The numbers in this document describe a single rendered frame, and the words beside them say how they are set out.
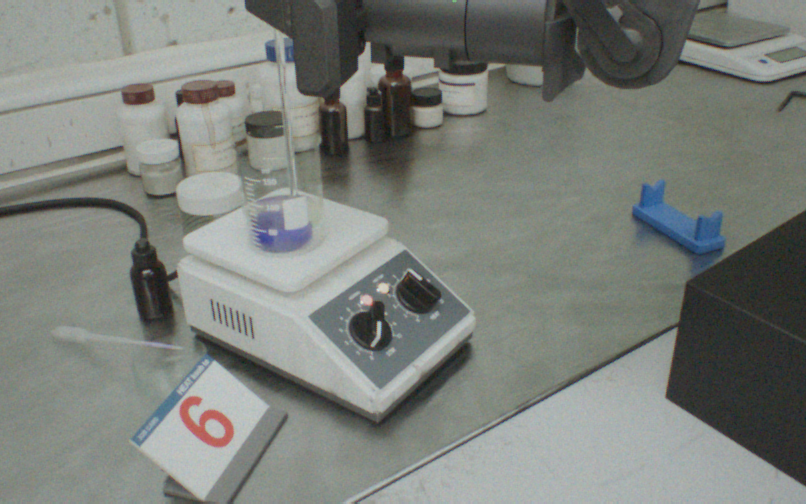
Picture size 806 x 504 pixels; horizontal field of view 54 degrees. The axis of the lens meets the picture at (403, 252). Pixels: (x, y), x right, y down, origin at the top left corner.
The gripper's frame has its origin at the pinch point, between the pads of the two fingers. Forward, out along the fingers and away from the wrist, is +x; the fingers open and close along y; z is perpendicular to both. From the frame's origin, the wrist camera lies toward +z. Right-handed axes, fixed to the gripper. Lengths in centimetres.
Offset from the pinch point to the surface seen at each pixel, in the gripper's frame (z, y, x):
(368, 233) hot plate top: -17.4, -1.5, -3.9
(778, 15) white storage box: -22, -107, -42
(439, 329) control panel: -22.9, 1.7, -10.5
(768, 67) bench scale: -24, -79, -39
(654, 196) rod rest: -24.1, -28.9, -24.8
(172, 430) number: -23.1, 17.0, 2.8
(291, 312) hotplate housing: -19.6, 7.2, -1.2
